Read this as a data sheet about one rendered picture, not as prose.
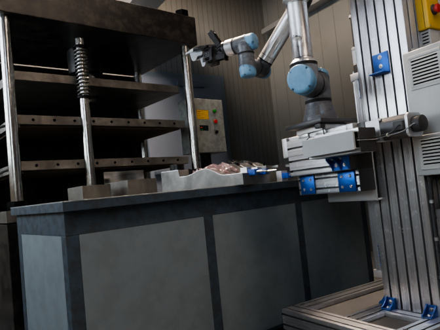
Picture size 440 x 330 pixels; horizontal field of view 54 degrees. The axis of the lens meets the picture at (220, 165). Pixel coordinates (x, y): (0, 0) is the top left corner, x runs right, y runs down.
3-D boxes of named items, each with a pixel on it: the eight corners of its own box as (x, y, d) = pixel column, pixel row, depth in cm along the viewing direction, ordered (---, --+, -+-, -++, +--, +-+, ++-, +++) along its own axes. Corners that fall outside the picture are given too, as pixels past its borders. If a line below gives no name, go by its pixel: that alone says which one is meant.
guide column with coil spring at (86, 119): (104, 260, 247) (86, 38, 254) (95, 262, 243) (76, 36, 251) (99, 260, 251) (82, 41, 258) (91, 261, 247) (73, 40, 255)
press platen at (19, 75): (179, 92, 303) (179, 86, 303) (10, 78, 232) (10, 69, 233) (131, 112, 357) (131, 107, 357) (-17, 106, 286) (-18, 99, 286)
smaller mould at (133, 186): (157, 192, 201) (156, 177, 201) (128, 195, 191) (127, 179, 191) (136, 195, 216) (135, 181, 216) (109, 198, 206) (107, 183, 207)
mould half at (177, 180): (268, 182, 225) (266, 161, 225) (243, 184, 203) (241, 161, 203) (192, 190, 252) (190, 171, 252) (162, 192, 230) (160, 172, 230)
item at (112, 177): (145, 197, 272) (143, 169, 273) (105, 201, 255) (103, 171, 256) (110, 200, 311) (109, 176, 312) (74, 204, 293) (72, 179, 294)
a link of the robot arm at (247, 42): (253, 48, 190) (251, 29, 190) (231, 54, 195) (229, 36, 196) (260, 52, 196) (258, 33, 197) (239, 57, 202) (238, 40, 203)
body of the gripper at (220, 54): (201, 62, 204) (222, 55, 197) (200, 45, 205) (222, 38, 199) (209, 67, 210) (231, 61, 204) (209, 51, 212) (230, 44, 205)
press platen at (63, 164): (188, 163, 298) (188, 156, 298) (19, 170, 227) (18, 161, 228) (136, 173, 354) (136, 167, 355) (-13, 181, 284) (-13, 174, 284)
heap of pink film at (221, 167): (244, 173, 228) (243, 158, 229) (226, 174, 213) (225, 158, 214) (204, 178, 242) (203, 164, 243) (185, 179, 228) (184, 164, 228)
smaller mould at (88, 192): (111, 197, 191) (110, 183, 191) (82, 200, 182) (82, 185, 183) (95, 199, 204) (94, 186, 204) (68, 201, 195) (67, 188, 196)
